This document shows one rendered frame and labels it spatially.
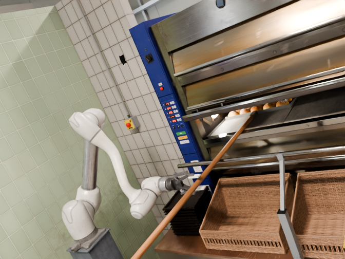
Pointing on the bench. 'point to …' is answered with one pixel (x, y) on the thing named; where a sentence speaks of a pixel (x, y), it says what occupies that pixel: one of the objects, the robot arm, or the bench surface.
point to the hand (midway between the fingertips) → (197, 182)
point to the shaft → (188, 194)
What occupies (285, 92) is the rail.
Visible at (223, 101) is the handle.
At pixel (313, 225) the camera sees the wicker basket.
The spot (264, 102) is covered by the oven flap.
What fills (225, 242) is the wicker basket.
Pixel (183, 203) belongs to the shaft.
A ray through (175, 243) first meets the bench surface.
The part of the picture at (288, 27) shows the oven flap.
